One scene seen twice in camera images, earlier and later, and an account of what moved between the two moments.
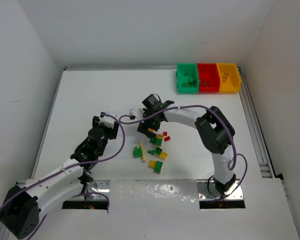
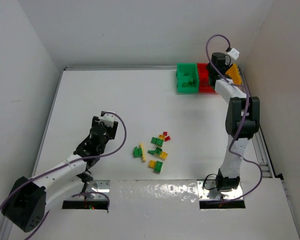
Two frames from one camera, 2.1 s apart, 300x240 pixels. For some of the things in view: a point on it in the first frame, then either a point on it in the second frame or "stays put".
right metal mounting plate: [207, 191] stays put
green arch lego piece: [137, 152] stays put
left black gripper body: [106, 129] stays put
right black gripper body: [147, 127] -> [211, 75]
